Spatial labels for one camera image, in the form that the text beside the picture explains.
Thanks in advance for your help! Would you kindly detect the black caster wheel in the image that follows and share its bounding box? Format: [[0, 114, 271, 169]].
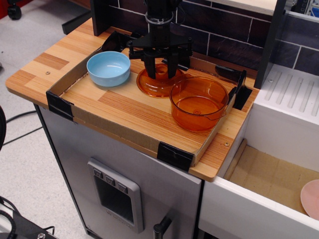
[[7, 0, 22, 20]]

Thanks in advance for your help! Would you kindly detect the black metal floor bar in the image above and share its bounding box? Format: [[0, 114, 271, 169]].
[[62, 11, 91, 35]]

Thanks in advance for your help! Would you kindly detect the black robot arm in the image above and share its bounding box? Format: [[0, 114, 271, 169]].
[[127, 0, 193, 79]]

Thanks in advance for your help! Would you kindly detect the black cabinet door handle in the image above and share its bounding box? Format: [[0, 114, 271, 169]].
[[153, 217, 172, 239]]

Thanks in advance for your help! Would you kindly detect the light blue bowl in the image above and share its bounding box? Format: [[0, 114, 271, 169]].
[[86, 51, 131, 87]]

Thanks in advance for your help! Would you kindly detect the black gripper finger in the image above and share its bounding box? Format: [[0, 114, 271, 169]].
[[143, 53, 156, 79], [166, 52, 178, 79]]

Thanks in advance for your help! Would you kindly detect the orange transparent pot lid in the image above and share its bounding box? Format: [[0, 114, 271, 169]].
[[137, 63, 184, 98]]

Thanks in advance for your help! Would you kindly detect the black equipment with cables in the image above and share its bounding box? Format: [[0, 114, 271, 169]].
[[0, 197, 57, 239]]

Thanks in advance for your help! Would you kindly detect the black floor cable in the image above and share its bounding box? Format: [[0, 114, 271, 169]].
[[2, 111, 43, 146]]

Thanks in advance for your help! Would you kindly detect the cardboard fence with black tape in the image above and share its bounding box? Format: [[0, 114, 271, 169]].
[[45, 30, 253, 172]]

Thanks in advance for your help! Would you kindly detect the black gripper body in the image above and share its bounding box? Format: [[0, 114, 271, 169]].
[[127, 18, 193, 61]]

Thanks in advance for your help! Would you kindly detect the white toy sink unit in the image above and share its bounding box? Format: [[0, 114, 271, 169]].
[[198, 65, 319, 239]]

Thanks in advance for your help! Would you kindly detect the grey toy dishwasher cabinet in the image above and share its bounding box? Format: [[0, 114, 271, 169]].
[[36, 107, 202, 239]]

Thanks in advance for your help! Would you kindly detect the pink plate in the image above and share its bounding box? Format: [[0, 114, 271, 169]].
[[300, 179, 319, 220]]

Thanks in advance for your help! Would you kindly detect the orange transparent pot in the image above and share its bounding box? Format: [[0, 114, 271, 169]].
[[169, 74, 229, 131]]

